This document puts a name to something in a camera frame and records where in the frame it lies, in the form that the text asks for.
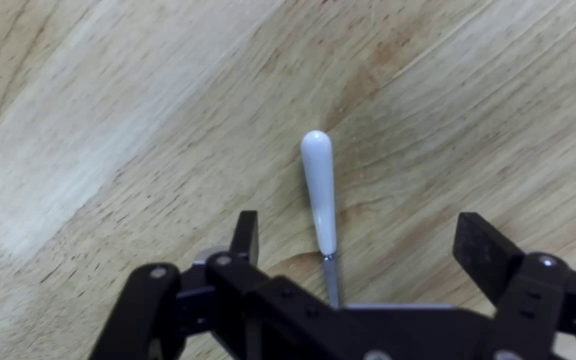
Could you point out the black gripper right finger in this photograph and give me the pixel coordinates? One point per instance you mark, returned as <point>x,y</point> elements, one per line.
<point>485,251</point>

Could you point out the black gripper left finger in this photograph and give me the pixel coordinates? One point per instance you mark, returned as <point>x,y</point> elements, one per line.
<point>247,237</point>

